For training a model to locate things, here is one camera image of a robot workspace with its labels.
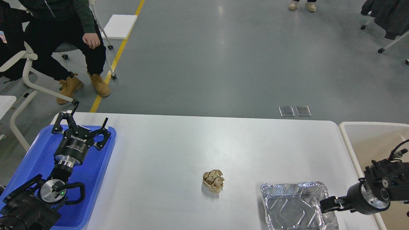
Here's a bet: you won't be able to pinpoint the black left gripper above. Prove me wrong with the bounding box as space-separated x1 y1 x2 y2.
51 105 112 166

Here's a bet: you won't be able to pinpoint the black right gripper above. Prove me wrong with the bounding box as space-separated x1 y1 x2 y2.
320 182 390 215

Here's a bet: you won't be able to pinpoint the aluminium foil tray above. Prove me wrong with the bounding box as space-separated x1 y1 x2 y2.
260 181 339 230

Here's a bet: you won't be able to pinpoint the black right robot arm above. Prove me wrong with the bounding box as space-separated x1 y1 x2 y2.
320 140 409 215

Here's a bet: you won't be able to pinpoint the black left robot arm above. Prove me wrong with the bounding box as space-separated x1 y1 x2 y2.
1 111 116 230

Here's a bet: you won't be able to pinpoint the blue plastic tray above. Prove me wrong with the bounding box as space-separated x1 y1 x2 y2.
1 125 117 230

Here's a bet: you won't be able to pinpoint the beige plastic bin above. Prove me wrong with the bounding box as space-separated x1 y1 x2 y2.
339 122 409 230

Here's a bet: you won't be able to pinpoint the white table at left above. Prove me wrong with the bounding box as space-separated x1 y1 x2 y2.
0 96 17 119

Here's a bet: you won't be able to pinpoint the right floor plate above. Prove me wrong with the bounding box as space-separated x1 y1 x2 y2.
295 106 312 117

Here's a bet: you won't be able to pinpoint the floor plate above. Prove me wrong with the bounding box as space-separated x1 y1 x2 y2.
295 106 312 117
278 106 295 117

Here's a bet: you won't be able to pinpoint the left floor plate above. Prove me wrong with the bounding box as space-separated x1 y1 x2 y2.
278 106 295 117

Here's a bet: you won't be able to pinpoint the seated person in green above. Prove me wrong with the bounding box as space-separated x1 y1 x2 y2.
1 0 111 98

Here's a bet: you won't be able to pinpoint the white foam board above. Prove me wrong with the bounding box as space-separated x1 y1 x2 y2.
104 14 137 40

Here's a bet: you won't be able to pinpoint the crumpled brown paper ball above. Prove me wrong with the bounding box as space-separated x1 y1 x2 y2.
203 169 225 193

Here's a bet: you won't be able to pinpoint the standing person dark trousers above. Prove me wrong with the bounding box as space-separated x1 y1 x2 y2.
288 0 317 12

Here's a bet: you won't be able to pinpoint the chair with dark jacket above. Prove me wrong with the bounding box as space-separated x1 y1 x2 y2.
360 0 409 54

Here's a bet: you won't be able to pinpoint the white chair frame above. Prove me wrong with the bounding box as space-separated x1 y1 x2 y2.
0 0 117 151

